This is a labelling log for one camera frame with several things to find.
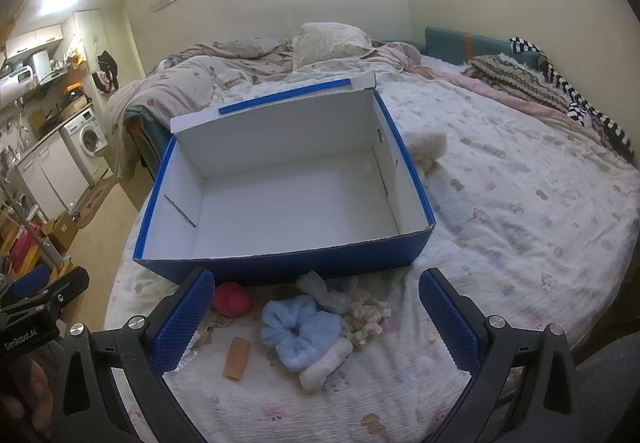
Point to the black hanging garment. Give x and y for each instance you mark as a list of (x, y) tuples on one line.
[(107, 70)]

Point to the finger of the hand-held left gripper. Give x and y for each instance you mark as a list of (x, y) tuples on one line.
[(65, 285)]

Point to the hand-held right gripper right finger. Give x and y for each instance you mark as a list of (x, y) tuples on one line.
[(450, 318)]

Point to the white wall cabinets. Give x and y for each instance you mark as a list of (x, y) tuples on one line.
[(35, 41)]

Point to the light blue scrunchie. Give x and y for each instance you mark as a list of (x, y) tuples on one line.
[(305, 333)]

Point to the white floor cabinet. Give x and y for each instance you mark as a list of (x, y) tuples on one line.
[(55, 173)]

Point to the black white striped cloth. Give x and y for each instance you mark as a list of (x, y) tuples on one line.
[(577, 103)]

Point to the pink rubber duck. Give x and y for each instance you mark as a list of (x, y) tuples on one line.
[(231, 299)]

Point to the floral duvet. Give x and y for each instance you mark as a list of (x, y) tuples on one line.
[(175, 83)]

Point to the striped knit blanket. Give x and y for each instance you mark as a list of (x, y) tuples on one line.
[(510, 73)]

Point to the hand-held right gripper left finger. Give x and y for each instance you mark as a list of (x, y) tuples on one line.
[(185, 318)]

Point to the cream fluffy pillow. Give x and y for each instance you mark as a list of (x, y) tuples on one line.
[(325, 43)]

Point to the person's left hand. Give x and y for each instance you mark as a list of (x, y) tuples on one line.
[(30, 398)]

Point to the white washing machine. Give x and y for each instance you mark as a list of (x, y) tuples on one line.
[(87, 138)]

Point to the tall white cabinet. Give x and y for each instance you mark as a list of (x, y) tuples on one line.
[(92, 38)]

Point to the beige scrunchie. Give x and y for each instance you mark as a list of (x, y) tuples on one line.
[(367, 318)]

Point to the small beige cloth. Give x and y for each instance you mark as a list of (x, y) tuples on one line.
[(215, 325)]

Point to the teal cushion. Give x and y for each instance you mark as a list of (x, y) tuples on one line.
[(450, 40)]

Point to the white plush toy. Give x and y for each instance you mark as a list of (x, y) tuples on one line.
[(430, 148)]

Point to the yellow wooden rack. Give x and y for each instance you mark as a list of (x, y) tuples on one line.
[(30, 255)]

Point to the brown floor rug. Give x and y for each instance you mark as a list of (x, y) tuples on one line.
[(95, 200)]

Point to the pink cloth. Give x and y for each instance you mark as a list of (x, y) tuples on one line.
[(400, 55)]

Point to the white water heater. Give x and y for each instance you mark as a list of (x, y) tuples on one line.
[(39, 65)]

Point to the blue cardboard box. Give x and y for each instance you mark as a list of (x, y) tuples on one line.
[(300, 203)]

